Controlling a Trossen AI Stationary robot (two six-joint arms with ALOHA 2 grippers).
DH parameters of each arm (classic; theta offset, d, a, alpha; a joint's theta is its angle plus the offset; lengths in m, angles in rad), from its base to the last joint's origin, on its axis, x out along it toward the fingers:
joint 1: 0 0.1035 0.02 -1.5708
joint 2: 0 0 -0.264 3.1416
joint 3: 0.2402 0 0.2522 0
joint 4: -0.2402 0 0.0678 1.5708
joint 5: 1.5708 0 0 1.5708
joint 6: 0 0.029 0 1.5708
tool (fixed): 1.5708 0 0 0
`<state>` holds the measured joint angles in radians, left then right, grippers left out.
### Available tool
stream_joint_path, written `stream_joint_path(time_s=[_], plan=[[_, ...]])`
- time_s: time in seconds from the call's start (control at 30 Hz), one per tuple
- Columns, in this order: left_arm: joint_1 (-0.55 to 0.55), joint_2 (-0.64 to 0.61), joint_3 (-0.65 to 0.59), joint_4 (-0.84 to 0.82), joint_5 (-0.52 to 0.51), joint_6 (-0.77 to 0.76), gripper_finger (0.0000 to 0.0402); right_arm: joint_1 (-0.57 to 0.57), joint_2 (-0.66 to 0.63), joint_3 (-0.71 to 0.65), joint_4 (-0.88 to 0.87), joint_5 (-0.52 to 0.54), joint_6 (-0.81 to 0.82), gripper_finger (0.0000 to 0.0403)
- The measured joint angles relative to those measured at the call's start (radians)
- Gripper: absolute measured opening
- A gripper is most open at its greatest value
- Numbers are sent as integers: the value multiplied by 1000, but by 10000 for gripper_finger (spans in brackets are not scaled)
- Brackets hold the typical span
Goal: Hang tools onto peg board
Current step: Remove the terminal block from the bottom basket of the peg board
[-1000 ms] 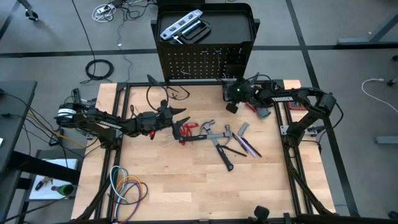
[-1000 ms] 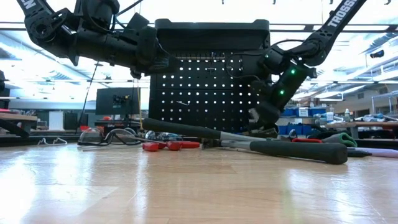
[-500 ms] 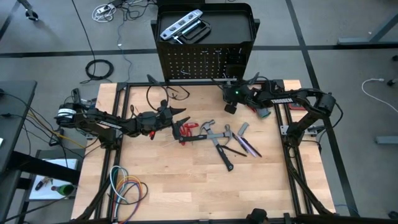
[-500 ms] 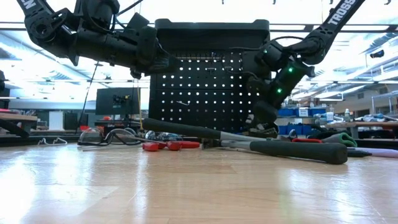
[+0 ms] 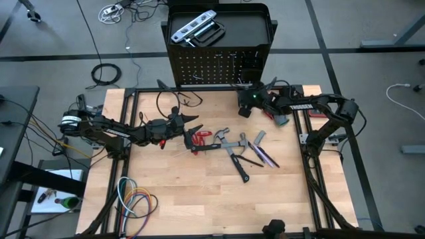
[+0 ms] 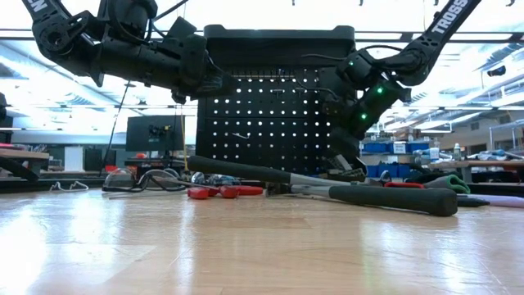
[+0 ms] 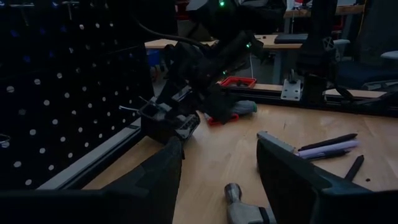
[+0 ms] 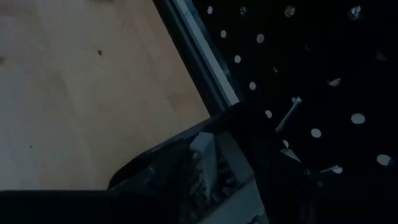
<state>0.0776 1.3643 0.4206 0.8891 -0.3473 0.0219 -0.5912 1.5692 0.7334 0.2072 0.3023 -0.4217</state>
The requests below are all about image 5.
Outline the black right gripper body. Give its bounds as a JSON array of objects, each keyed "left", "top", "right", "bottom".
[{"left": 237, "top": 88, "right": 272, "bottom": 110}]

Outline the green bottle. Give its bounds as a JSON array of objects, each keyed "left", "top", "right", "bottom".
[{"left": 54, "top": 196, "right": 81, "bottom": 210}]

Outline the silver mounting bracket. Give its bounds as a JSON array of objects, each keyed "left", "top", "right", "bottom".
[{"left": 297, "top": 132, "right": 315, "bottom": 145}]

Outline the black clamp with silver bar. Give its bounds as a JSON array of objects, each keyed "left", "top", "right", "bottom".
[{"left": 184, "top": 19, "right": 226, "bottom": 48}]

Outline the yellow cable loop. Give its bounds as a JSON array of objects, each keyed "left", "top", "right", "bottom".
[{"left": 123, "top": 187, "right": 151, "bottom": 208}]

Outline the purple cable loop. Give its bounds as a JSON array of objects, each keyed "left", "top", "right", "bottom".
[{"left": 131, "top": 195, "right": 159, "bottom": 239}]

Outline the black jointed device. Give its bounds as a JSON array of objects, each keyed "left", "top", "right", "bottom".
[{"left": 262, "top": 218, "right": 287, "bottom": 239}]

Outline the white power strip with cable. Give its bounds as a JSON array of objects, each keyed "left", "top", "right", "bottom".
[{"left": 97, "top": 2, "right": 126, "bottom": 25}]

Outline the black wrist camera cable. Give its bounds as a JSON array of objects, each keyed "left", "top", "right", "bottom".
[
  {"left": 270, "top": 78, "right": 301, "bottom": 100},
  {"left": 155, "top": 89, "right": 182, "bottom": 120}
]

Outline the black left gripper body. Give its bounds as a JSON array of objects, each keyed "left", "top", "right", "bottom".
[{"left": 145, "top": 116, "right": 187, "bottom": 143}]

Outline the green grey soft case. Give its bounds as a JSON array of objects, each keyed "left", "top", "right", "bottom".
[{"left": 274, "top": 114, "right": 290, "bottom": 127}]

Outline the black chair base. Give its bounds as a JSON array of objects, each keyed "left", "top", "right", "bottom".
[{"left": 16, "top": 0, "right": 43, "bottom": 23}]

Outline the grey torpedo spirit level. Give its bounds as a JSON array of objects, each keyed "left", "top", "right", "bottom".
[{"left": 170, "top": 9, "right": 218, "bottom": 44}]

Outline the grey desk foot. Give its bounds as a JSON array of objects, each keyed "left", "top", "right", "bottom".
[{"left": 400, "top": 144, "right": 425, "bottom": 155}]

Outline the white paper sheet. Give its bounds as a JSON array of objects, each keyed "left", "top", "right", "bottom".
[{"left": 33, "top": 169, "right": 84, "bottom": 213}]

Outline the black pegboard tool cart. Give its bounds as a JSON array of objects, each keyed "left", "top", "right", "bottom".
[{"left": 161, "top": 2, "right": 278, "bottom": 88}]

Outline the white cable loop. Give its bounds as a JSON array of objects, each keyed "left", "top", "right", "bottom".
[{"left": 116, "top": 177, "right": 137, "bottom": 218}]

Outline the black desk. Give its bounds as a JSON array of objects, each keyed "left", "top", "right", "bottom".
[{"left": 0, "top": 85, "right": 86, "bottom": 239}]

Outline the green cable loop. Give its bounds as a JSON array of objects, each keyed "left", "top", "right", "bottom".
[{"left": 120, "top": 179, "right": 139, "bottom": 220}]

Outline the grey side table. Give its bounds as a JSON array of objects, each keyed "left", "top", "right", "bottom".
[{"left": 19, "top": 158, "right": 91, "bottom": 239}]

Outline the black pegboard tool holder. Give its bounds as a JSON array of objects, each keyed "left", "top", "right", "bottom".
[{"left": 239, "top": 49, "right": 263, "bottom": 71}]

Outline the steel claw hammer black grip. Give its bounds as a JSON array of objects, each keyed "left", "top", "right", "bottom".
[
  {"left": 213, "top": 127, "right": 250, "bottom": 184},
  {"left": 191, "top": 132, "right": 250, "bottom": 155}
]

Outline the white floor cable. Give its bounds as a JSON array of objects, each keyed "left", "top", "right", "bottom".
[{"left": 386, "top": 83, "right": 425, "bottom": 121}]

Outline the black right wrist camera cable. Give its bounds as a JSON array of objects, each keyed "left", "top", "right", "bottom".
[{"left": 270, "top": 78, "right": 301, "bottom": 100}]

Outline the orange cable loop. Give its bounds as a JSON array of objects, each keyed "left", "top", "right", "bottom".
[{"left": 125, "top": 188, "right": 154, "bottom": 216}]

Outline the bunch of keys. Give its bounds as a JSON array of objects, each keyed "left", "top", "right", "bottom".
[{"left": 36, "top": 188, "right": 58, "bottom": 204}]

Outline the grey perforated building beam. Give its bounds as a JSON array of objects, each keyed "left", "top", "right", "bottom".
[{"left": 254, "top": 129, "right": 267, "bottom": 145}]

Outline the black coiled floor cable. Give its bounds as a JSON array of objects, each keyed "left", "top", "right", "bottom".
[{"left": 85, "top": 62, "right": 123, "bottom": 90}]

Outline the black left wrist camera cable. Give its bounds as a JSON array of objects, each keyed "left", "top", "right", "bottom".
[{"left": 155, "top": 89, "right": 182, "bottom": 120}]

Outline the blue cable loop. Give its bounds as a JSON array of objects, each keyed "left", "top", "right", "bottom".
[{"left": 122, "top": 194, "right": 150, "bottom": 235}]

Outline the black aluminium table frame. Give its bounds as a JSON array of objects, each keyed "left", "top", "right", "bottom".
[{"left": 75, "top": 84, "right": 360, "bottom": 239}]

